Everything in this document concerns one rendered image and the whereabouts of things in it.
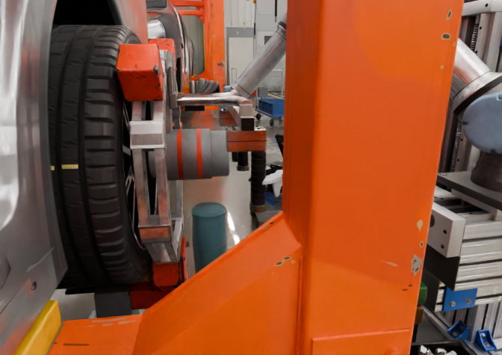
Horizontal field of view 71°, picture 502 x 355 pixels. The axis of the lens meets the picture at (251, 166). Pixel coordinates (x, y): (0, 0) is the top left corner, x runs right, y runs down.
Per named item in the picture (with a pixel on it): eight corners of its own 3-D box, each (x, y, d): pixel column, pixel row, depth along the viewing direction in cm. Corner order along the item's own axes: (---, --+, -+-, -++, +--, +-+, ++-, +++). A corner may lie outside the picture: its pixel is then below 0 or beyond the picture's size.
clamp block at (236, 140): (225, 147, 84) (225, 125, 83) (263, 146, 85) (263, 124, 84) (226, 152, 79) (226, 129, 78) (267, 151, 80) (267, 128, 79)
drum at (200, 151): (156, 173, 106) (152, 125, 102) (228, 170, 108) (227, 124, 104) (149, 188, 92) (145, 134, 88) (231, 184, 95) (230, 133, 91)
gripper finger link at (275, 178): (273, 204, 83) (288, 192, 90) (273, 180, 81) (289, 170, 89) (261, 202, 84) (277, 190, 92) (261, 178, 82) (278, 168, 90)
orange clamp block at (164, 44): (151, 77, 109) (151, 52, 111) (177, 77, 110) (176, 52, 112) (147, 63, 102) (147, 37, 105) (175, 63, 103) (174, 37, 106)
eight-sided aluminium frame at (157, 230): (167, 208, 130) (156, 53, 115) (186, 208, 131) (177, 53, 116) (145, 304, 79) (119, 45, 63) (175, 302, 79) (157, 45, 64)
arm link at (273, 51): (330, 10, 114) (233, 124, 126) (325, 15, 125) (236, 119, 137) (304, -15, 113) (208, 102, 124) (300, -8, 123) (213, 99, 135)
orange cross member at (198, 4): (109, 15, 966) (107, -2, 955) (205, 16, 999) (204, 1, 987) (107, 14, 955) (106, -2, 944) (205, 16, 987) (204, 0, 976)
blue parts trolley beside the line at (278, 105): (254, 118, 726) (254, 69, 699) (282, 117, 741) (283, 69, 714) (269, 127, 633) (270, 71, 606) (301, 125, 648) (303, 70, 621)
